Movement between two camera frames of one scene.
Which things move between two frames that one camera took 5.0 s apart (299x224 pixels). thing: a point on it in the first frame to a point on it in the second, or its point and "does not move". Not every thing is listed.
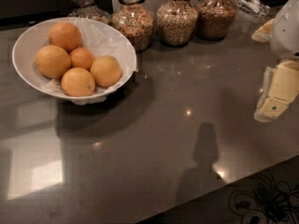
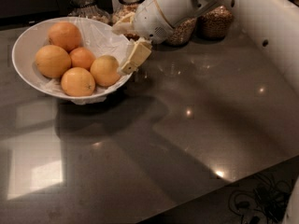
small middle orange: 81,58 does not move
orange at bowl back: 64,35 does not move
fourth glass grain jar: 217,10 does not move
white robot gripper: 287,32 to 149,19
